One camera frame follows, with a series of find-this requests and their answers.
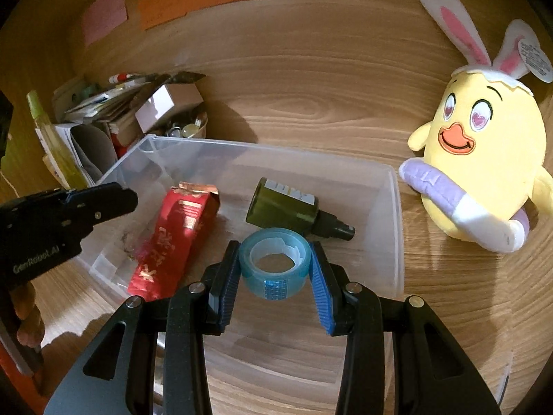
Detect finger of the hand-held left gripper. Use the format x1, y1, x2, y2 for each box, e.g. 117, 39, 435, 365
65, 182, 129, 202
65, 189, 139, 230

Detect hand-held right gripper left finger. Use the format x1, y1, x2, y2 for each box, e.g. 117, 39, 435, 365
43, 240, 241, 415

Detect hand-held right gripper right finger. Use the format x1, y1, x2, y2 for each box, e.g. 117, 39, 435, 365
308, 241, 504, 415

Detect clear blue tape roll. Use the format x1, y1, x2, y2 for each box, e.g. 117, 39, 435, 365
238, 227, 314, 301

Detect clear plastic bin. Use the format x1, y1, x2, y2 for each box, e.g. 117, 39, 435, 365
78, 135, 405, 390

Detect person's left hand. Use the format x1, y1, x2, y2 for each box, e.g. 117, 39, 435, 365
11, 283, 46, 351

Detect white paper holder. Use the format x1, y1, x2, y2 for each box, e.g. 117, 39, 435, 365
37, 123, 118, 186

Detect yellow-green spray bottle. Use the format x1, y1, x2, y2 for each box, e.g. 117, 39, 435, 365
26, 90, 89, 191

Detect red cardboard box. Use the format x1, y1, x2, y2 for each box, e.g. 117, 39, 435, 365
127, 182, 221, 301

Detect stack of books and papers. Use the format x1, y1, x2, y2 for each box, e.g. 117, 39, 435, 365
53, 73, 174, 148

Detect dark green spray bottle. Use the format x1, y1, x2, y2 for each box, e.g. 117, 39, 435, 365
245, 177, 357, 240

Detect bowl of small trinkets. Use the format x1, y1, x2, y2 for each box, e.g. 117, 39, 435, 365
162, 112, 209, 139

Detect white cardboard box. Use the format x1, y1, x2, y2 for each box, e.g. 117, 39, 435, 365
135, 82, 205, 133

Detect orange object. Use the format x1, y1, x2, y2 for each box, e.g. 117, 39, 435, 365
0, 346, 44, 394

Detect pink sticky note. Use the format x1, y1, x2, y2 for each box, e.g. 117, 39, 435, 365
82, 0, 129, 47

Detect yellow chick plush toy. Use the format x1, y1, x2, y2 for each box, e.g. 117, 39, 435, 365
397, 0, 553, 253

